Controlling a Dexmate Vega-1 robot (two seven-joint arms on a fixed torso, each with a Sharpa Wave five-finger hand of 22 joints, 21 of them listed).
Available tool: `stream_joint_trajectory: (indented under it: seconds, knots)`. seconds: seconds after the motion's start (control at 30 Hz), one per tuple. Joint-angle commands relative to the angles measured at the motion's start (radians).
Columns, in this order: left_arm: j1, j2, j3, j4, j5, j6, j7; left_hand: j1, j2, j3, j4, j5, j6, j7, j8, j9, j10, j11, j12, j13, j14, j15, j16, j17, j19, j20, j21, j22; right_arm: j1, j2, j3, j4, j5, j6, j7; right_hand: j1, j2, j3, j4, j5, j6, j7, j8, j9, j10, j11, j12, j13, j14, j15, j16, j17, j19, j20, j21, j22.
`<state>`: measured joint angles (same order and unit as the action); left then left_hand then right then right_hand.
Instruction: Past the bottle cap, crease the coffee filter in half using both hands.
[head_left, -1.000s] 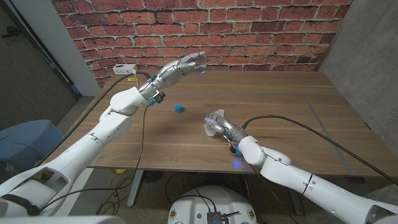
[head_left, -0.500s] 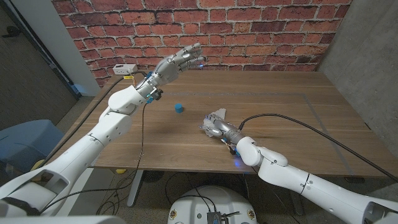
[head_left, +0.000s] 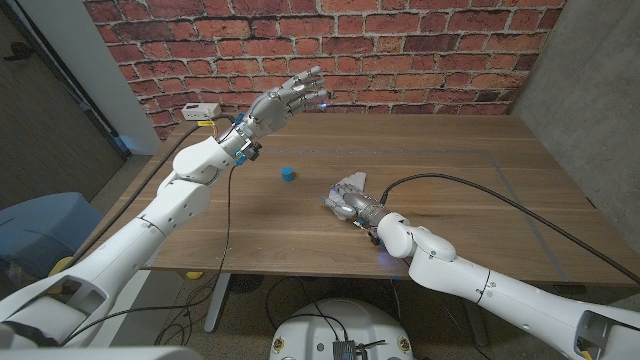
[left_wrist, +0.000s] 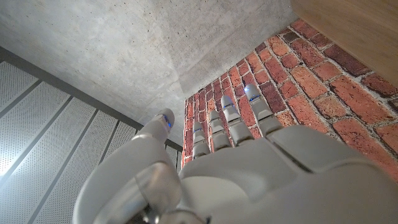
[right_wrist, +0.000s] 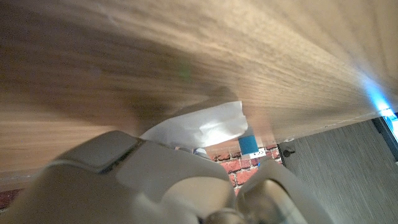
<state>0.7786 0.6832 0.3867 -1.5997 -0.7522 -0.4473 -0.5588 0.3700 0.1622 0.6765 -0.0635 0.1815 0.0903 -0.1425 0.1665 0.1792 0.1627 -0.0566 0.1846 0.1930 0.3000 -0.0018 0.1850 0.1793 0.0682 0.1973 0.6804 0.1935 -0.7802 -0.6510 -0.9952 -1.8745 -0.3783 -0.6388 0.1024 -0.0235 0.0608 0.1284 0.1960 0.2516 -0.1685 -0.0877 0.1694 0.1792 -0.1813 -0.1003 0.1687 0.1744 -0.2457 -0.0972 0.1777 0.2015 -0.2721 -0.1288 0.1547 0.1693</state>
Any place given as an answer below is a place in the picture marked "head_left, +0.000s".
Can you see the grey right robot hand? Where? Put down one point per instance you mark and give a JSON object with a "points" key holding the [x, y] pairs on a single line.
{"points": [[362, 205]]}

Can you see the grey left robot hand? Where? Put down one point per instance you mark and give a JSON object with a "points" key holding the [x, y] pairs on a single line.
{"points": [[270, 110]]}

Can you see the white paper coffee filter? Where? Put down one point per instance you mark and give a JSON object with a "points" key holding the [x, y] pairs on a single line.
{"points": [[357, 180]]}

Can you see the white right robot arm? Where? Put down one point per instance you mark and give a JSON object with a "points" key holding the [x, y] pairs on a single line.
{"points": [[475, 285]]}

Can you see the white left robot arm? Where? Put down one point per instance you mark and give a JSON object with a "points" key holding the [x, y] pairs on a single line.
{"points": [[150, 230]]}

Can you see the small blue cube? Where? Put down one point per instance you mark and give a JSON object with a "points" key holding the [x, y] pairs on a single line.
{"points": [[287, 174]]}

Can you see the white power strip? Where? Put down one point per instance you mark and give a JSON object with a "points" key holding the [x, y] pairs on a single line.
{"points": [[200, 110]]}

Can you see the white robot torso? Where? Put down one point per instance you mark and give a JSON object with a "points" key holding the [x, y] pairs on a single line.
{"points": [[320, 330]]}

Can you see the black round floor base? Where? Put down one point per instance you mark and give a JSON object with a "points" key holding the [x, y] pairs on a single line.
{"points": [[247, 282]]}

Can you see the red brick printed backdrop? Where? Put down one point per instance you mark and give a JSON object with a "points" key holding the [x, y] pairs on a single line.
{"points": [[400, 55]]}

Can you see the grey metal table leg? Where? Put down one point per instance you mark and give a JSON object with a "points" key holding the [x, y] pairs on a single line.
{"points": [[475, 320], [217, 305]]}

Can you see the small yellow floor object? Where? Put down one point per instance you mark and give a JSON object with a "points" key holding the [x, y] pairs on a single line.
{"points": [[194, 275]]}

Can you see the blue upholstered seat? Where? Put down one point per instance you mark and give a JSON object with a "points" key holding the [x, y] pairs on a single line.
{"points": [[45, 225]]}

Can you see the yellow foam piece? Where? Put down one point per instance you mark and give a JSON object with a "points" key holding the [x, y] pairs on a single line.
{"points": [[60, 266]]}

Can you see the white robot body edge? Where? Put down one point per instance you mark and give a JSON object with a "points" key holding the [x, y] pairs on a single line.
{"points": [[100, 354]]}

